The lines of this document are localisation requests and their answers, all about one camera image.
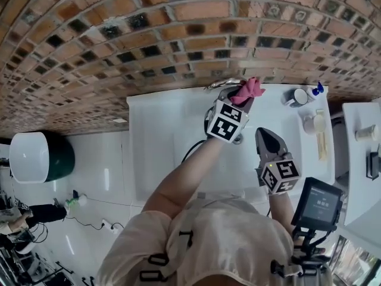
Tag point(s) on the glass jar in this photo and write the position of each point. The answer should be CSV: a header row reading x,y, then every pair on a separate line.
x,y
365,133

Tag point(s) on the black device mount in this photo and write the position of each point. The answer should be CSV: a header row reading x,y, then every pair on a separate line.
x,y
309,246

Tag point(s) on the person's beige shirt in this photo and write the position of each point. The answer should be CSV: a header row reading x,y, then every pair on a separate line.
x,y
226,243

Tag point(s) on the white wall plate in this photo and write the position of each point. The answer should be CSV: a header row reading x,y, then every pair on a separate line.
x,y
120,121

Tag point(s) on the person's right forearm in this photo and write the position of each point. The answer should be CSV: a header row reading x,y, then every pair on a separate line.
x,y
281,213

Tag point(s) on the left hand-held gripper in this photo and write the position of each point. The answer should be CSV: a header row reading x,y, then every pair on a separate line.
x,y
224,122

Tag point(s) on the white side counter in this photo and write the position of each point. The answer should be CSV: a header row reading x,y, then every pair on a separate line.
x,y
361,195

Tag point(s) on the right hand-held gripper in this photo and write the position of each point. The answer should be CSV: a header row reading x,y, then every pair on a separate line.
x,y
278,174

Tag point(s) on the white round tub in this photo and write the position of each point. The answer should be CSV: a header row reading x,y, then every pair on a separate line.
x,y
28,156

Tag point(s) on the green and white spray bottle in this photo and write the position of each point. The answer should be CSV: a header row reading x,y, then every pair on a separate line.
x,y
78,200

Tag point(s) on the pale pink cup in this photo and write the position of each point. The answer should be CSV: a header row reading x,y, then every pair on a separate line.
x,y
309,124

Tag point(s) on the chrome faucet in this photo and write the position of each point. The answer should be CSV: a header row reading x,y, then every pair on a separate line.
x,y
218,84

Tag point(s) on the grey harness with black buckles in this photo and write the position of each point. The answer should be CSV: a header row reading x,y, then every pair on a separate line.
x,y
175,250

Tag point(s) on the wooden brush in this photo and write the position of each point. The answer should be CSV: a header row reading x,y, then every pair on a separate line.
x,y
322,144

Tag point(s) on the pink cloth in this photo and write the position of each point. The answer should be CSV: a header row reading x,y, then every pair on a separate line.
x,y
248,91

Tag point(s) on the white mug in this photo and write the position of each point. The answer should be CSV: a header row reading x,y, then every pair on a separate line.
x,y
301,96

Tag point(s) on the white sink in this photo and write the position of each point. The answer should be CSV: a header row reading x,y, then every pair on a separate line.
x,y
160,147

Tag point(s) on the black box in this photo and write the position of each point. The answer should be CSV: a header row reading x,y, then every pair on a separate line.
x,y
374,164

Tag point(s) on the cream cup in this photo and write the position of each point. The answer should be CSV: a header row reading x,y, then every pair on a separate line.
x,y
318,119

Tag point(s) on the person's left forearm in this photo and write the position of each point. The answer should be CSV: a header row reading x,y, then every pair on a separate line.
x,y
178,183

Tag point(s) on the black display device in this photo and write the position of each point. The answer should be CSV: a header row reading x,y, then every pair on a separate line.
x,y
320,204

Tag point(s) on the white power strip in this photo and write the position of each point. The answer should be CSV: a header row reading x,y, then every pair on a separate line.
x,y
110,225

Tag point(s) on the dark green stand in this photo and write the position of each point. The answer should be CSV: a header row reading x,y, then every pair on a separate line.
x,y
61,158

